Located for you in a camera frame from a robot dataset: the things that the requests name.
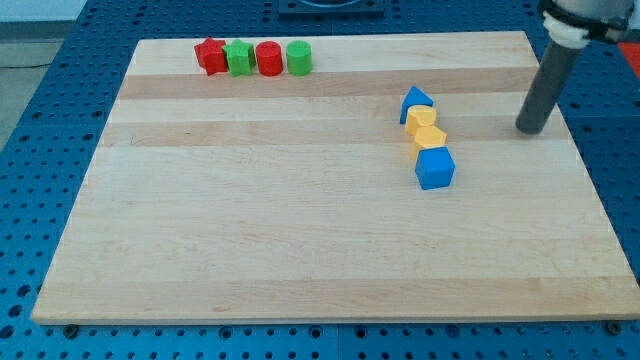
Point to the green star block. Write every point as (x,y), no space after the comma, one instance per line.
(240,57)

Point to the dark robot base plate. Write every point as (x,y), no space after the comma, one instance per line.
(291,8)

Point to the green cylinder block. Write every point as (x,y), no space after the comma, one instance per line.
(299,58)

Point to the yellow hexagon block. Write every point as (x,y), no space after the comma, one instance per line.
(426,138)

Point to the blue cube block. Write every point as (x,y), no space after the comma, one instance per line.
(434,168)

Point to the yellow heart block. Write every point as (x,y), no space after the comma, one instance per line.
(419,116)

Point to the red star block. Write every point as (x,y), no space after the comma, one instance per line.
(211,56)

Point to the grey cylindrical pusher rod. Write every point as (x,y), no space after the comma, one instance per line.
(547,85)

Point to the wooden board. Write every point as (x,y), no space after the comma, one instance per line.
(252,199)

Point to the blue triangle block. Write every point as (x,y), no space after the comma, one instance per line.
(415,96)

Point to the red cylinder block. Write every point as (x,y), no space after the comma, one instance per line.
(269,58)

